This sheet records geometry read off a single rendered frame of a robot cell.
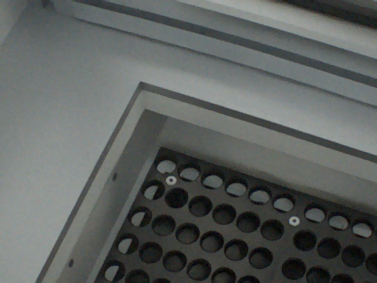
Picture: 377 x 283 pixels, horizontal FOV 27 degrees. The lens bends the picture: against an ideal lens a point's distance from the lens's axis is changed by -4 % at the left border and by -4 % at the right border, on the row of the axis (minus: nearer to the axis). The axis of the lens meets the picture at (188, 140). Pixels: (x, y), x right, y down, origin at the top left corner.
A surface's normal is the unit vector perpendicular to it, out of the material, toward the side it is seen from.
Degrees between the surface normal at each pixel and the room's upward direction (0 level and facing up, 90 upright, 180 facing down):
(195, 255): 0
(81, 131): 0
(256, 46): 0
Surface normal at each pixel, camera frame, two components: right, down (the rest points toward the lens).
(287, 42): -0.39, 0.80
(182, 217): -0.07, -0.52
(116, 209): 0.92, 0.29
